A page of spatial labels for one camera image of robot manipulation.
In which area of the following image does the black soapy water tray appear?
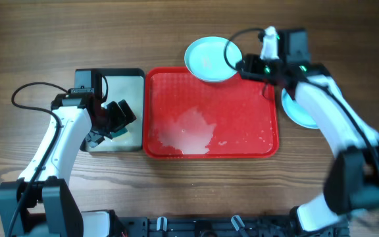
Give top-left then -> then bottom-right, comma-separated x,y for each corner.
74,68 -> 145,153

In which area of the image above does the green yellow sponge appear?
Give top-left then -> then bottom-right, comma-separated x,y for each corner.
111,128 -> 130,142

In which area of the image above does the left black cable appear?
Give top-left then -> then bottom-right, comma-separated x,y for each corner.
7,74 -> 110,237

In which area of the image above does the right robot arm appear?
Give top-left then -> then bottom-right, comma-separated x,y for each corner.
234,27 -> 379,236

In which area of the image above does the black cable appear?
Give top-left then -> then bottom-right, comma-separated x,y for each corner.
222,27 -> 379,228
7,74 -> 110,237

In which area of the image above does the right black cable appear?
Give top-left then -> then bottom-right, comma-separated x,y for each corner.
222,27 -> 379,228

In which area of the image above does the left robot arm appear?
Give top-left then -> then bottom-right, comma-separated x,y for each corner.
0,68 -> 145,236

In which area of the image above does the light blue plate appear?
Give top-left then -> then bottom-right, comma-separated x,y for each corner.
184,36 -> 242,82
281,89 -> 318,129

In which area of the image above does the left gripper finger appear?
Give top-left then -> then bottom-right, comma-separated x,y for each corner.
118,99 -> 136,125
107,101 -> 126,132

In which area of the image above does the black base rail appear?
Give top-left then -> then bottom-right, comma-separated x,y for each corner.
115,215 -> 350,237

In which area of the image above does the light blue plate top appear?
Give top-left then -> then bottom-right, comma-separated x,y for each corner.
184,36 -> 242,82

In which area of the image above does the red plastic tray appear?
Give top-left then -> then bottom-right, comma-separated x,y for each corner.
143,67 -> 280,159

